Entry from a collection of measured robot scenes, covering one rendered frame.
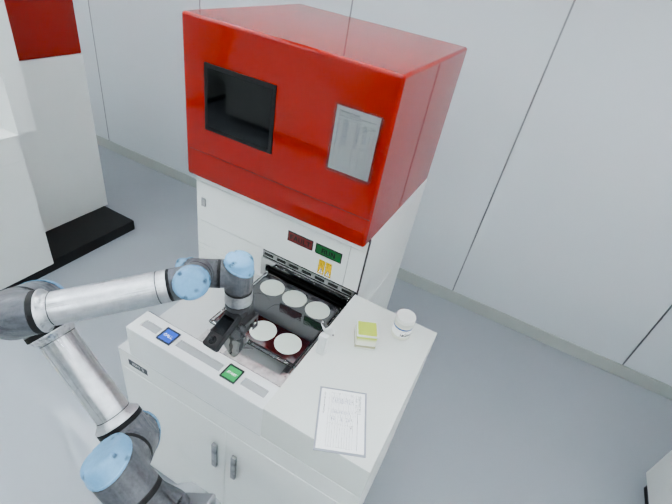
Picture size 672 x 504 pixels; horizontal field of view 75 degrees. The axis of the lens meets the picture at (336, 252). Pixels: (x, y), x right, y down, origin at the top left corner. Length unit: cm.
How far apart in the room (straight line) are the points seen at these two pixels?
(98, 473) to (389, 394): 81
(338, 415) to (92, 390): 66
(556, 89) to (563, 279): 120
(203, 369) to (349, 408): 47
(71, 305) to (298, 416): 68
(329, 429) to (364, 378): 22
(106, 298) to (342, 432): 73
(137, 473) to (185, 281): 45
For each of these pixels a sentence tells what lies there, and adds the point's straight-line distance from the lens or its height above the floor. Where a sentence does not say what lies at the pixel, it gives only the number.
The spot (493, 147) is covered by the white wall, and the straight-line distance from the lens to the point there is 291.
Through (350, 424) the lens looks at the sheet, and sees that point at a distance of 137.
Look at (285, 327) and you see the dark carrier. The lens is 167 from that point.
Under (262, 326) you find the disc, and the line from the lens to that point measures 166.
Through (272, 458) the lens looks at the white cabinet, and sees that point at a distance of 155.
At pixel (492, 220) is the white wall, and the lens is 308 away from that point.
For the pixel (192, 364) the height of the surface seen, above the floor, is 96.
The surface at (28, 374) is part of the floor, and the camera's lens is 288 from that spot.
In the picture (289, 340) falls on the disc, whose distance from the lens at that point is 162.
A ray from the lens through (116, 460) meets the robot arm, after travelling 116.
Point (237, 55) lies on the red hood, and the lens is 160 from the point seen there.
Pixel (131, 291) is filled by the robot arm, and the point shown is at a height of 142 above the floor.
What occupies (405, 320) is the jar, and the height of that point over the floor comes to 106.
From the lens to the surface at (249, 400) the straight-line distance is 139.
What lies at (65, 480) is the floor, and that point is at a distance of 247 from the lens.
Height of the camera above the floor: 210
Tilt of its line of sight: 36 degrees down
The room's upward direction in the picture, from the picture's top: 11 degrees clockwise
